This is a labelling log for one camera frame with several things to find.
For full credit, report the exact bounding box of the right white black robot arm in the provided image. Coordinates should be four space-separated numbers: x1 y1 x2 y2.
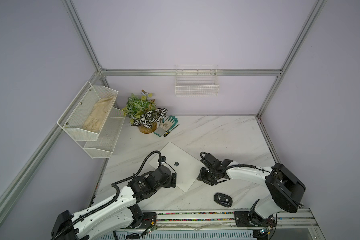
197 152 306 228

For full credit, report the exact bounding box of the black wireless mouse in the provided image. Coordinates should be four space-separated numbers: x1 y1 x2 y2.
214 193 233 208

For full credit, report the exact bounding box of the lower white mesh shelf bin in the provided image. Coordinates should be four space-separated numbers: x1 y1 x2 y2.
83 108 125 159

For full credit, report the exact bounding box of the teal white work glove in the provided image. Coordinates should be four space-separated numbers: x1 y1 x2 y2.
154 116 178 137

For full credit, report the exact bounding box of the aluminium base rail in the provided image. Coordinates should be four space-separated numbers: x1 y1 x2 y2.
100 209 325 240

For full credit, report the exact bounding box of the beige cloth in bin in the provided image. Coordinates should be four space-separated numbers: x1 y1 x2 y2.
83 96 116 133

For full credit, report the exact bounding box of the potted green striped plant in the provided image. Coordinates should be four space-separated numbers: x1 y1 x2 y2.
122 90 168 134

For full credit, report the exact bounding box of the white mesh shelf bin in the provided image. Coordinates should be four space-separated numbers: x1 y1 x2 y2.
83 108 125 159
57 82 119 142

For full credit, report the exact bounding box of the white laptop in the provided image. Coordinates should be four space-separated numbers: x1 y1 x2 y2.
160 143 204 192

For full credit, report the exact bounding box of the white wire wall basket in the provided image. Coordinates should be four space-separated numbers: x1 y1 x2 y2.
175 65 220 97

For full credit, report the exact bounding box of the upper white mesh shelf bin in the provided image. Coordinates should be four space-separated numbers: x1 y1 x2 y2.
57 82 119 142

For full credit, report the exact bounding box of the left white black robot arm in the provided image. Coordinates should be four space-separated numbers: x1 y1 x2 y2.
51 151 177 240

